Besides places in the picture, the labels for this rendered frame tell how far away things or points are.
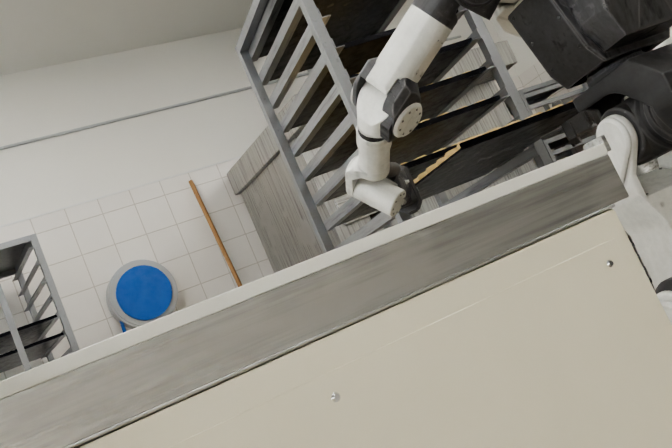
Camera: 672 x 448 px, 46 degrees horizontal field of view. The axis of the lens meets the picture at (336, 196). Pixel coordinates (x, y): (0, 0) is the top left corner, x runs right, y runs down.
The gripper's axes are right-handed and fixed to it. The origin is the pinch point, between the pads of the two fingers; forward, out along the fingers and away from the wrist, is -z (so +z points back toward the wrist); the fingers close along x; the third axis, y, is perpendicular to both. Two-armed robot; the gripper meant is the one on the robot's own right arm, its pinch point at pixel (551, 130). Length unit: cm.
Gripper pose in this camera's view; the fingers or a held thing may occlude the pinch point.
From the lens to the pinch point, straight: 213.2
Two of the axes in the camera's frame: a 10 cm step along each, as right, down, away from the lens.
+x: -4.0, -9.0, 1.4
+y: -4.1, 0.4, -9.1
